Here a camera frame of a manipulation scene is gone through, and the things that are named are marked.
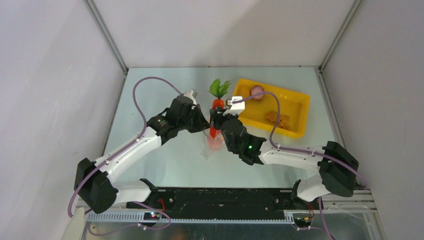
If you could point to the peach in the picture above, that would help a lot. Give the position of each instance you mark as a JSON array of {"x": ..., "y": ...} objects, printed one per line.
[{"x": 214, "y": 144}]

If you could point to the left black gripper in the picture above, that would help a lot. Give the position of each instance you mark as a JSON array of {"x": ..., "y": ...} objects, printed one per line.
[{"x": 202, "y": 122}]

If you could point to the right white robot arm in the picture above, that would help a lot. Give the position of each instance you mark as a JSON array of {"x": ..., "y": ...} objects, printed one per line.
[{"x": 334, "y": 167}]

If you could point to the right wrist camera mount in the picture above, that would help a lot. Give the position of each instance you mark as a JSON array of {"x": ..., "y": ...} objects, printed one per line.
[{"x": 234, "y": 106}]

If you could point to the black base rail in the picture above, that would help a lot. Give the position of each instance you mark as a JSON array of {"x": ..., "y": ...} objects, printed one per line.
[{"x": 251, "y": 204}]

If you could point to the fried dough pieces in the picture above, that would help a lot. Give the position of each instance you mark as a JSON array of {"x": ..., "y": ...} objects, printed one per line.
[{"x": 282, "y": 120}]

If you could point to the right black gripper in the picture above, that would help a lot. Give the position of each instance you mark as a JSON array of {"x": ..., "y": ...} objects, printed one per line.
[{"x": 218, "y": 119}]

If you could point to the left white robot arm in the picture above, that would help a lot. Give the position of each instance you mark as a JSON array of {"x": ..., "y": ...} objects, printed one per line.
[{"x": 96, "y": 182}]

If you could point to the purple onion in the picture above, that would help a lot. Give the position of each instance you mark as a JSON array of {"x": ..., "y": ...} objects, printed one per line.
[{"x": 256, "y": 92}]

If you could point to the clear zip top bag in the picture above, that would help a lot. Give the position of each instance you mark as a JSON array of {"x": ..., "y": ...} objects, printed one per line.
[{"x": 208, "y": 154}]

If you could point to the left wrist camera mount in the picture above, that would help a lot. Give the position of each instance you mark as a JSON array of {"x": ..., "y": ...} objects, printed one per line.
[{"x": 191, "y": 94}]

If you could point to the red carrot with leaves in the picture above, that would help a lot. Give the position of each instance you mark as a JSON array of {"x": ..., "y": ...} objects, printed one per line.
[{"x": 218, "y": 90}]

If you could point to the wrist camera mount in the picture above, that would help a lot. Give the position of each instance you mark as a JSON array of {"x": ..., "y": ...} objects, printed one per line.
[
  {"x": 234, "y": 106},
  {"x": 191, "y": 94}
]

